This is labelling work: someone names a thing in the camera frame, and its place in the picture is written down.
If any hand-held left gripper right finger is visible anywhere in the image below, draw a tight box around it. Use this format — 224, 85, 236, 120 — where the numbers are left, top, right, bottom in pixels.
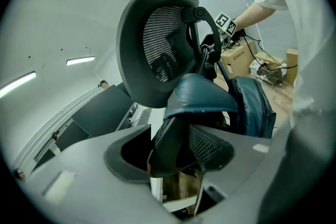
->
191, 124, 287, 222

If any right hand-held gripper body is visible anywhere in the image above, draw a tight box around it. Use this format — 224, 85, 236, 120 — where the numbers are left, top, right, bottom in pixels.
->
214, 12, 238, 48

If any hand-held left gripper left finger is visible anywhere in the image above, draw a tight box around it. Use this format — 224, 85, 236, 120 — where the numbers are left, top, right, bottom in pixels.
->
25, 124, 184, 224

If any person's right forearm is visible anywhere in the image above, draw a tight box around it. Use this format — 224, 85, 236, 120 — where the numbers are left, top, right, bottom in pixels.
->
233, 1, 277, 33

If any large cardboard box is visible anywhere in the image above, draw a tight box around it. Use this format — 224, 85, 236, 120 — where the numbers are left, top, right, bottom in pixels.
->
220, 40, 257, 79

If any black trash bag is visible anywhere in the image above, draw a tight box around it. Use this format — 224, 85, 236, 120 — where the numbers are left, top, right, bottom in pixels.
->
257, 64, 284, 88

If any tall cardboard box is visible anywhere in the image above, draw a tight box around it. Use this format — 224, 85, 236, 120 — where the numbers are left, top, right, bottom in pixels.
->
285, 48, 299, 86

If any large curved black monitor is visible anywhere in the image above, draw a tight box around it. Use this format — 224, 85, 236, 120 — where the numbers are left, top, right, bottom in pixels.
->
71, 85, 135, 138

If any black full-size keyboard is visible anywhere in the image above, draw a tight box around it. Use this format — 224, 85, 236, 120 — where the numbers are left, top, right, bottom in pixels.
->
136, 107, 153, 126

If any ceiling light strip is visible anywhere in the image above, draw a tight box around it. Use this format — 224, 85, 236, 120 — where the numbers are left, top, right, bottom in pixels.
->
0, 71, 37, 99
66, 56, 96, 67

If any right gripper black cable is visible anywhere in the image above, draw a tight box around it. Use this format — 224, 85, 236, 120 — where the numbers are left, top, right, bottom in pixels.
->
242, 34, 299, 70

